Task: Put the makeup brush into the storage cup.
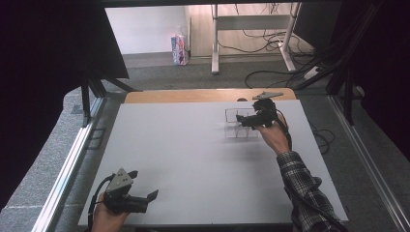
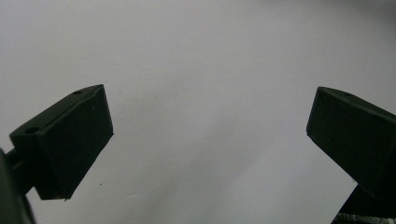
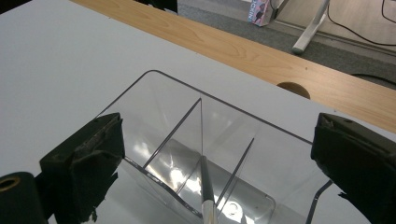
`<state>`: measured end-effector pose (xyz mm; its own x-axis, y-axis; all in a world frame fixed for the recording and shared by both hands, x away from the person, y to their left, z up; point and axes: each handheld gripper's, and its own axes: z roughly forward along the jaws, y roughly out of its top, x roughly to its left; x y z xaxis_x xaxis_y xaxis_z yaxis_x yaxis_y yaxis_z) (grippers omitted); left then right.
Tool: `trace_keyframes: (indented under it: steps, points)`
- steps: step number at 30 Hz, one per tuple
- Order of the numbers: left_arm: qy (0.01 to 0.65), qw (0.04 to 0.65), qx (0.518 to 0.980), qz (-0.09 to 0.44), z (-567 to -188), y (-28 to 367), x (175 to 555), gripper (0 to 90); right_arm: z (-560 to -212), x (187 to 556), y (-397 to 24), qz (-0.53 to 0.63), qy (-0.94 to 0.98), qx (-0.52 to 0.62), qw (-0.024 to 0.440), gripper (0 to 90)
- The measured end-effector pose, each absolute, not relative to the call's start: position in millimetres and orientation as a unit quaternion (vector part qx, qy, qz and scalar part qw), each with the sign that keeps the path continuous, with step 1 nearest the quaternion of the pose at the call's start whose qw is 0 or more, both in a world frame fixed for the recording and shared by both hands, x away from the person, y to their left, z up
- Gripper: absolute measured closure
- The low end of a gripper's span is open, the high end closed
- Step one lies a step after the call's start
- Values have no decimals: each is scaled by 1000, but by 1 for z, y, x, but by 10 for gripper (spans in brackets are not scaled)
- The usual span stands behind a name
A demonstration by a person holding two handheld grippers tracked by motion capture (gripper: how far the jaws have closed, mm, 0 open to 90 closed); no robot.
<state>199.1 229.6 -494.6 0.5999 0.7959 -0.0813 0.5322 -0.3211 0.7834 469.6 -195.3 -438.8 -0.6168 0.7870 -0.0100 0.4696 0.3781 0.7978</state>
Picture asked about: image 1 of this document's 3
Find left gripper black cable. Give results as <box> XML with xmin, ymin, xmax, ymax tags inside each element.
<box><xmin>87</xmin><ymin>173</ymin><xmax>116</xmax><ymax>231</ymax></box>

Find thin black floor cable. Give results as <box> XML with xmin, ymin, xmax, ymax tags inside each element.
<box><xmin>309</xmin><ymin>124</ymin><xmax>337</xmax><ymax>156</ymax></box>

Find clear acrylic organizer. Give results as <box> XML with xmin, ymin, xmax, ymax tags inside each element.
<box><xmin>223</xmin><ymin>107</ymin><xmax>260</xmax><ymax>140</ymax></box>

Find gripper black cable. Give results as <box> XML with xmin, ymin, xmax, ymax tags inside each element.
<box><xmin>87</xmin><ymin>173</ymin><xmax>116</xmax><ymax>231</ymax></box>
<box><xmin>274</xmin><ymin>108</ymin><xmax>347</xmax><ymax>232</ymax></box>

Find black metal stand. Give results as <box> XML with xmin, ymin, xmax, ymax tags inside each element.
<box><xmin>78</xmin><ymin>75</ymin><xmax>141</xmax><ymax>129</ymax></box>
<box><xmin>291</xmin><ymin>0</ymin><xmax>385</xmax><ymax>127</ymax></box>

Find dark panel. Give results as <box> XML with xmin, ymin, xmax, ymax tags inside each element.
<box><xmin>292</xmin><ymin>1</ymin><xmax>342</xmax><ymax>52</ymax></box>

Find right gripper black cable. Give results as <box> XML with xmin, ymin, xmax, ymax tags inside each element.
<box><xmin>274</xmin><ymin>108</ymin><xmax>347</xmax><ymax>232</ymax></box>

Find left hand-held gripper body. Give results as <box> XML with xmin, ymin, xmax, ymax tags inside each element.
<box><xmin>102</xmin><ymin>167</ymin><xmax>151</xmax><ymax>216</ymax></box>

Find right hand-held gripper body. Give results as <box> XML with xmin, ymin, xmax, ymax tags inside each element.
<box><xmin>244</xmin><ymin>91</ymin><xmax>284</xmax><ymax>131</ymax></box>

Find aluminium rail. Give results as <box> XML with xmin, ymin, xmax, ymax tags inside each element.
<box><xmin>327</xmin><ymin>95</ymin><xmax>410</xmax><ymax>232</ymax></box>
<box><xmin>30</xmin><ymin>96</ymin><xmax>107</xmax><ymax>232</ymax></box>

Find colourful paper carton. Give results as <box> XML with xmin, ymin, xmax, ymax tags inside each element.
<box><xmin>170</xmin><ymin>26</ymin><xmax>190</xmax><ymax>67</ymax></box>

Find black curtain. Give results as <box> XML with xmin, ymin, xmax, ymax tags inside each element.
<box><xmin>351</xmin><ymin>0</ymin><xmax>410</xmax><ymax>162</ymax></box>
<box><xmin>0</xmin><ymin>0</ymin><xmax>130</xmax><ymax>211</ymax></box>

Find white power strip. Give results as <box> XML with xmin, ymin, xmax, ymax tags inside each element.
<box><xmin>303</xmin><ymin>66</ymin><xmax>323</xmax><ymax>81</ymax></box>

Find white desk frame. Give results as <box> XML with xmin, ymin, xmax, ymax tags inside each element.
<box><xmin>211</xmin><ymin>3</ymin><xmax>303</xmax><ymax>75</ymax></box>

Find tangled black floor cables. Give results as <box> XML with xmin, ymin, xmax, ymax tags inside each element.
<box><xmin>217</xmin><ymin>3</ymin><xmax>318</xmax><ymax>61</ymax></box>

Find person's right hand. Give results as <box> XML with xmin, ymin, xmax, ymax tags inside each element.
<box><xmin>255</xmin><ymin>112</ymin><xmax>291</xmax><ymax>157</ymax></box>

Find person's left hand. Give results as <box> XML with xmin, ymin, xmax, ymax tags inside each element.
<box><xmin>91</xmin><ymin>192</ymin><xmax>130</xmax><ymax>232</ymax></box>

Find black floor cable loop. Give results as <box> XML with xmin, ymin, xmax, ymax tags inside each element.
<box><xmin>244</xmin><ymin>69</ymin><xmax>310</xmax><ymax>90</ymax></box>

